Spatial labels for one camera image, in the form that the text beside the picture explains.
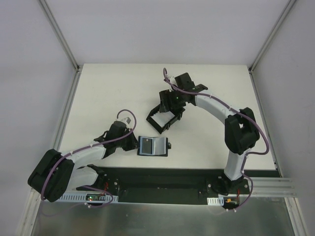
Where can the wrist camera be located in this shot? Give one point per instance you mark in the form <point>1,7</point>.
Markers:
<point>126,121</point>
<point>172,79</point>

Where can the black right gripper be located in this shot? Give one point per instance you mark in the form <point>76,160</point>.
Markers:
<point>171,108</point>

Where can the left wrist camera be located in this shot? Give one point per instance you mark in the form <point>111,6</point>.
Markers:
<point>126,121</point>

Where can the white cable duct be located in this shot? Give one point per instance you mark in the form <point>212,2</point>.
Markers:
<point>87,197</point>
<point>215,201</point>

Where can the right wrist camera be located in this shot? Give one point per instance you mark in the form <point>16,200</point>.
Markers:
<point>172,79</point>

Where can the left white cable duct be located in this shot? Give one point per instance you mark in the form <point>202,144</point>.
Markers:
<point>87,197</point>

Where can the black leather card holder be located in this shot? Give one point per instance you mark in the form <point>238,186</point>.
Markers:
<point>160,146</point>

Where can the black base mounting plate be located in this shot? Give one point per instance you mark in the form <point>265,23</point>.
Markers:
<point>167,186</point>

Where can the black plastic card tray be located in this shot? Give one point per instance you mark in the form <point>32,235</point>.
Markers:
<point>162,121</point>

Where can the right aluminium frame post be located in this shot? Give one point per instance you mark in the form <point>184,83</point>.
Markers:
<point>272,34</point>

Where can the aluminium front frame rail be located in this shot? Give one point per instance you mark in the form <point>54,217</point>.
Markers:
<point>273,187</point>

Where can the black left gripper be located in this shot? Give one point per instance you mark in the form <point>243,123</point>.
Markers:
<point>130,142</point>

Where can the left aluminium frame post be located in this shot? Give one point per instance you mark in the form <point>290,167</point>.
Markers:
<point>58,33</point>

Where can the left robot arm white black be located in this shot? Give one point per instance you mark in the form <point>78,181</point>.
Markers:
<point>57,172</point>

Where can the aluminium frame post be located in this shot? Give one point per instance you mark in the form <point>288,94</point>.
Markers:
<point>58,33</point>
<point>272,34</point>

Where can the right white cable duct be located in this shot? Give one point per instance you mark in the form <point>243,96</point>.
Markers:
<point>215,201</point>

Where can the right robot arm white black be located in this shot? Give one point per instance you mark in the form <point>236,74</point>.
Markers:
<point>240,128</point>

